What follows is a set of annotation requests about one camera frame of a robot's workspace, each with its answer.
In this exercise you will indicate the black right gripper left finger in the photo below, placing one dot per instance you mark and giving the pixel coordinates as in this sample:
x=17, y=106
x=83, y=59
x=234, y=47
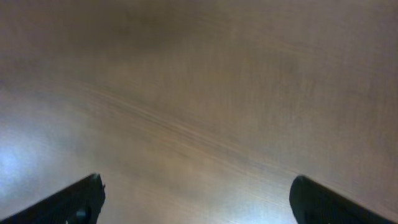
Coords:
x=79, y=203

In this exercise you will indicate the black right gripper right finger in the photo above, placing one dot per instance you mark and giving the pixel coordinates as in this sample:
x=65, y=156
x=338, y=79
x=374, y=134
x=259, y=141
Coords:
x=312, y=203

